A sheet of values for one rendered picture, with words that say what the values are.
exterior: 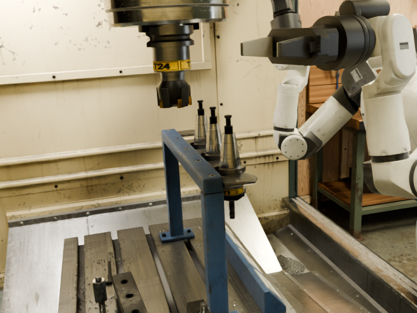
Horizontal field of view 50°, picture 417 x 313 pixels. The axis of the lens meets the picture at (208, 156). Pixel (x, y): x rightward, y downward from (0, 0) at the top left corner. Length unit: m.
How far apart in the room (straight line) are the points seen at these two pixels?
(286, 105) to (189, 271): 0.56
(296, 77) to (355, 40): 0.66
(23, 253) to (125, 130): 0.54
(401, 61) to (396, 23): 0.06
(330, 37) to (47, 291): 1.16
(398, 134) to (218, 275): 0.43
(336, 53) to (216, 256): 0.43
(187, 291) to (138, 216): 0.65
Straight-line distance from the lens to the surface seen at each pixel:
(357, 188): 3.25
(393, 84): 0.83
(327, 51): 0.70
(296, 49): 0.67
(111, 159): 1.67
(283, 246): 1.82
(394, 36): 0.82
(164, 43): 0.58
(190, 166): 0.92
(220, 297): 0.94
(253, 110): 1.74
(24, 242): 1.69
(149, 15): 0.54
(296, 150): 1.37
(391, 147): 0.84
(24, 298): 1.55
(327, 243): 1.67
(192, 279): 1.15
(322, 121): 1.39
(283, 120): 1.38
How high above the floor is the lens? 1.49
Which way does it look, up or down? 16 degrees down
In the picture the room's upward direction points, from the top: 3 degrees counter-clockwise
